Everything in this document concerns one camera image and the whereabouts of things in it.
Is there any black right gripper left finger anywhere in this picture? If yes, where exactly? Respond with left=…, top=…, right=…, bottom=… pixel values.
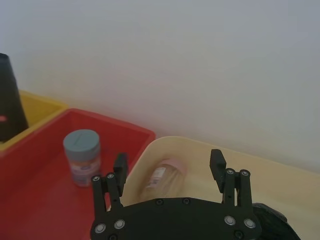
left=90, top=152, right=129, bottom=227

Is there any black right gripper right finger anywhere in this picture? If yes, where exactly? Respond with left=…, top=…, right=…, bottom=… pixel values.
left=208, top=148, right=254, bottom=219

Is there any cream plastic tray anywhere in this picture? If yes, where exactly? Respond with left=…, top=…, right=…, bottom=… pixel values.
left=122, top=135, right=320, bottom=240

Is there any jar with grey lid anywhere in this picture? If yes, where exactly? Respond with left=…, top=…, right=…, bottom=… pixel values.
left=62, top=128, right=102, bottom=187

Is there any black textured round object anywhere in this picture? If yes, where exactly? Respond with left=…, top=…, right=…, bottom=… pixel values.
left=251, top=202, right=302, bottom=240

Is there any red plastic bin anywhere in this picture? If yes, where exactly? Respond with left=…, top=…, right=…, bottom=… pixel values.
left=0, top=107, right=156, bottom=240

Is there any clear bottle with pink cap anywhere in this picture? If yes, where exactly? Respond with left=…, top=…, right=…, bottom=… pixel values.
left=139, top=157, right=188, bottom=201

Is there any yellow plastic bin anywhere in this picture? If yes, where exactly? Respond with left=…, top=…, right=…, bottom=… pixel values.
left=0, top=89, right=70, bottom=151

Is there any black tapered container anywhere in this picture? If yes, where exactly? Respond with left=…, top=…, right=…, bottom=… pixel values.
left=0, top=52, right=30, bottom=144

